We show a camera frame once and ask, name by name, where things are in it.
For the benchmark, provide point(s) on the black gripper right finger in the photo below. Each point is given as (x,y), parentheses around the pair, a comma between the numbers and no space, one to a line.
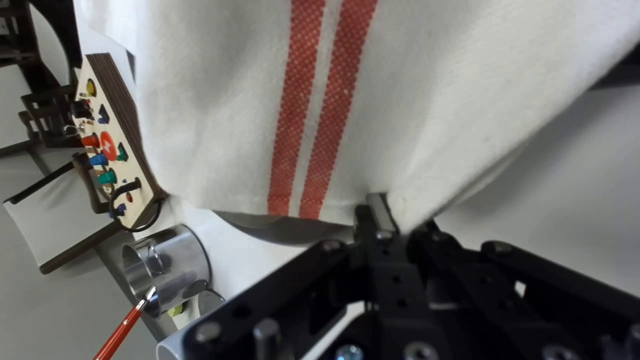
(506,293)

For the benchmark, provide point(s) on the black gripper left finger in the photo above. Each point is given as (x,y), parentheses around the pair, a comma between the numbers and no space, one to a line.
(301,293)

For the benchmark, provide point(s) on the white red-striped tea towel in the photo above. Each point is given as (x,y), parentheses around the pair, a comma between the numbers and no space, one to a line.
(432,101)

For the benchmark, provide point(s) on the large steel measuring cup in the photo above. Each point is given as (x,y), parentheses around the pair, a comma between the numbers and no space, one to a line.
(181,263)

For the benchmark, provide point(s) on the wooden busy board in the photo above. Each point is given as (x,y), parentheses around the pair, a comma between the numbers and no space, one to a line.
(110,133)

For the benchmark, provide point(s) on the black wall tray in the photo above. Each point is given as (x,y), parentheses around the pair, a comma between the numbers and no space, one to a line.
(47,120)

